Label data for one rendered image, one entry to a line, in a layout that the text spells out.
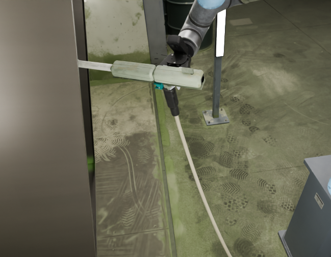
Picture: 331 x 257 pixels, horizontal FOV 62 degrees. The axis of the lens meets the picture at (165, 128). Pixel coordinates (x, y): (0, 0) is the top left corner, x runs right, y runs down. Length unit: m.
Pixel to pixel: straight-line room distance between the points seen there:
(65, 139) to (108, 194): 1.33
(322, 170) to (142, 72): 0.84
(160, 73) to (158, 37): 2.03
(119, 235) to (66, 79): 1.33
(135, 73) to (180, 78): 0.15
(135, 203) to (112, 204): 0.15
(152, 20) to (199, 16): 1.80
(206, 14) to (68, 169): 0.67
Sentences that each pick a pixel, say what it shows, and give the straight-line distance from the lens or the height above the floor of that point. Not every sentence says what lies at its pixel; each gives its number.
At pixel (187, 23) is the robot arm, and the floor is 1.19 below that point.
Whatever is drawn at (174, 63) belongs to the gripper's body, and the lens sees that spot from 0.94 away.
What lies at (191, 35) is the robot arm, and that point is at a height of 1.17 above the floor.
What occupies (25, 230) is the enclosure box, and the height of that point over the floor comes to 0.86.
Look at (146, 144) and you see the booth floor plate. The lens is 2.21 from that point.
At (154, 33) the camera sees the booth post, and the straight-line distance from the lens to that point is 2.86.
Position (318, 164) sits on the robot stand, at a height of 0.64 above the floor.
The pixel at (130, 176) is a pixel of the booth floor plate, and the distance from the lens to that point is 2.01.
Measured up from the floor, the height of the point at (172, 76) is 1.15.
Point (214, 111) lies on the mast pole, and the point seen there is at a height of 0.09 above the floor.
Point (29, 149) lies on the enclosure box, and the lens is 0.68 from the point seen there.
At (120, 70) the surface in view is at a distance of 0.92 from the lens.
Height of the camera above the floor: 1.57
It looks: 41 degrees down
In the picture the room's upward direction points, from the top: 7 degrees counter-clockwise
